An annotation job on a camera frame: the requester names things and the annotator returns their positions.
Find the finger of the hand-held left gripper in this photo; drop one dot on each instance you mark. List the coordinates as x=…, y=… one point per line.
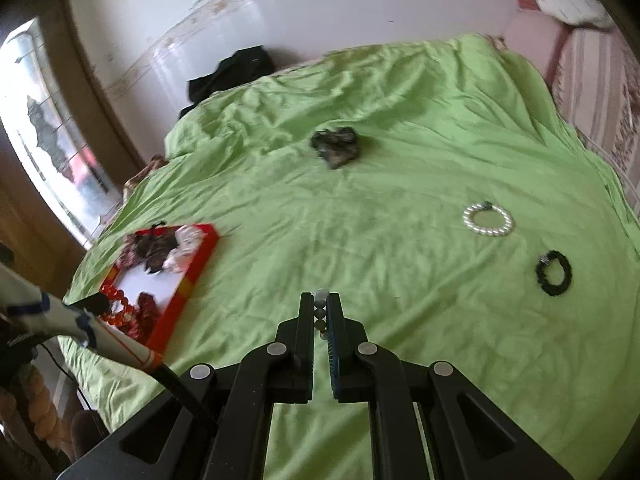
x=92, y=303

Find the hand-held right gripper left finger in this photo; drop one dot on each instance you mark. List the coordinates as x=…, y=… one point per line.
x=306, y=340

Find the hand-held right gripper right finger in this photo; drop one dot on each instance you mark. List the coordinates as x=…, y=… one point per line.
x=336, y=355

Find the red patterned scrunchie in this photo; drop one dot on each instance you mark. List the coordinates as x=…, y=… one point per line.
x=129, y=252

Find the red box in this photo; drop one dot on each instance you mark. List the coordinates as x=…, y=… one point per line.
x=205, y=257

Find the green blanket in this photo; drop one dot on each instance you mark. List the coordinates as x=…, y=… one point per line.
x=400, y=285

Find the brown patterned cloth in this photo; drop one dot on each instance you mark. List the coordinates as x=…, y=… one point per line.
x=145, y=175

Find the window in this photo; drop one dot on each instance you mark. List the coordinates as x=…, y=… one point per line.
x=50, y=160

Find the camouflage scrunchie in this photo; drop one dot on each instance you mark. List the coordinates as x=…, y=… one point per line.
x=335, y=147

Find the black scrunchie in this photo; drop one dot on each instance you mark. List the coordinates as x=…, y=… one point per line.
x=552, y=290

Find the black cloth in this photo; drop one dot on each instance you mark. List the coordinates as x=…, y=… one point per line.
x=240, y=67

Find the pink pillow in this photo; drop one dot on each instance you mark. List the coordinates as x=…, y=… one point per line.
x=530, y=40

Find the striped floral pillow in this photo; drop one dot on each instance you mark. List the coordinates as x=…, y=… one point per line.
x=600, y=85

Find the brown wooden window frame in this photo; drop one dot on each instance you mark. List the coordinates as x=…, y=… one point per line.
x=95, y=75

